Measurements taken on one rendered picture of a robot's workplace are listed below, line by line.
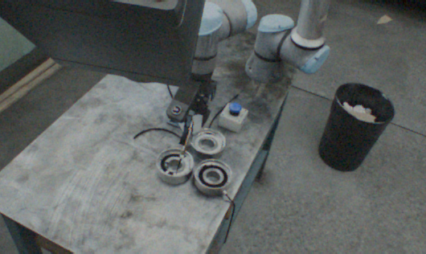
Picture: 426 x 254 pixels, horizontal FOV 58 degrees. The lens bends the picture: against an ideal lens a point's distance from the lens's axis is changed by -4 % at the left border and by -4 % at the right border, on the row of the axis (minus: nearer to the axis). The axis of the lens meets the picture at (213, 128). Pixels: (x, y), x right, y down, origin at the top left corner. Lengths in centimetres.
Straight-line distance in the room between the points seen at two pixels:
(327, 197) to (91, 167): 145
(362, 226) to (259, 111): 109
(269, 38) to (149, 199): 69
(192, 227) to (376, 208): 149
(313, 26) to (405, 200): 145
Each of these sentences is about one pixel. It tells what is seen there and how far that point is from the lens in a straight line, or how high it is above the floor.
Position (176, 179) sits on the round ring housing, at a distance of 110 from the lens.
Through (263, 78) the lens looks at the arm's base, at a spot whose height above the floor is 82.
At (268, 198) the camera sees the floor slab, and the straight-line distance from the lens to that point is 216.
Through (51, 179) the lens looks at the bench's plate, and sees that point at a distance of 116.
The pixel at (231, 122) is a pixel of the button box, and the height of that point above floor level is 83.
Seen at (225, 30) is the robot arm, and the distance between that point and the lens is 91.
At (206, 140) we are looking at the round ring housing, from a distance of 122.
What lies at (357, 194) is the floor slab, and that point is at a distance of 238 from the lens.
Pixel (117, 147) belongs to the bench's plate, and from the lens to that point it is 122.
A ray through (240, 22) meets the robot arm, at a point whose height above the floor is 124.
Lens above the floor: 169
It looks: 44 degrees down
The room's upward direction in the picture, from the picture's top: 10 degrees clockwise
